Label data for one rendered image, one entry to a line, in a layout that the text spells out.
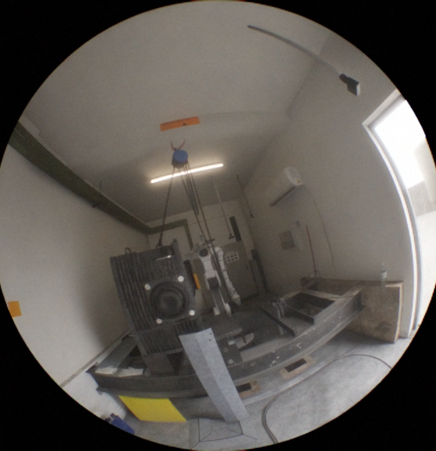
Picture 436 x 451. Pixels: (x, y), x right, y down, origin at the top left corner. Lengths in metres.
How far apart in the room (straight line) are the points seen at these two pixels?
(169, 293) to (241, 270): 3.38
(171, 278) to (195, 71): 1.63
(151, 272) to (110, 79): 1.54
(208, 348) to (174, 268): 0.54
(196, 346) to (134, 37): 2.04
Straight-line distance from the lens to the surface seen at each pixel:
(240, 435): 1.59
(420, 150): 5.72
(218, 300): 2.22
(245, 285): 4.27
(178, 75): 1.55
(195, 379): 1.40
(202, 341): 0.96
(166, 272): 1.02
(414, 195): 8.19
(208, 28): 1.49
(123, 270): 1.11
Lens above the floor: 1.45
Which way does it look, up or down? 10 degrees up
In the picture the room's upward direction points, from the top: 17 degrees counter-clockwise
